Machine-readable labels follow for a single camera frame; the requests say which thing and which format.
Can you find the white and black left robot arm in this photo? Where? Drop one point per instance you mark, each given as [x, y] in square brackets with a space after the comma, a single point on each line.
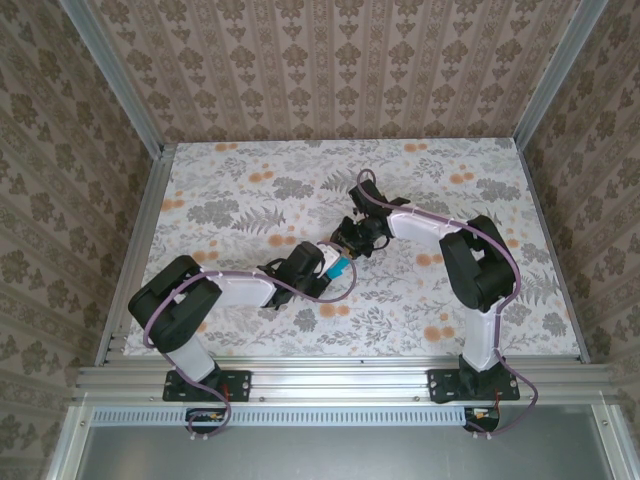
[175, 305]

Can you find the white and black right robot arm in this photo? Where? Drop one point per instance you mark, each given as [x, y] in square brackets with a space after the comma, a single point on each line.
[482, 270]

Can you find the grey metal sheet panel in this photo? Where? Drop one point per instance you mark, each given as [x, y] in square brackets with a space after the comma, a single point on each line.
[340, 455]

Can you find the floral table cover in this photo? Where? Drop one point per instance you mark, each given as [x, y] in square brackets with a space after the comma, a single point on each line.
[400, 320]

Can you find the black electronics board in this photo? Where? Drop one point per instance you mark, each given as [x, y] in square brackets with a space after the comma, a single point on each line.
[202, 419]
[482, 422]

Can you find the aluminium cross rail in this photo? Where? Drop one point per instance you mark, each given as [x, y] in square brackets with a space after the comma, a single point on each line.
[340, 382]

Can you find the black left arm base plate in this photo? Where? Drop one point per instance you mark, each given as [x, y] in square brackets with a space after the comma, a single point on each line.
[240, 385]

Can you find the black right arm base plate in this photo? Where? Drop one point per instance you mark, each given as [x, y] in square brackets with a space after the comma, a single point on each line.
[442, 387]

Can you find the aluminium side rail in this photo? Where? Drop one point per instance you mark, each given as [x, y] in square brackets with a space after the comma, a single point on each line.
[132, 260]
[555, 260]

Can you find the aluminium frame post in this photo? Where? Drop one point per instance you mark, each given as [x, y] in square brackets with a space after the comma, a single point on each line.
[555, 75]
[117, 80]

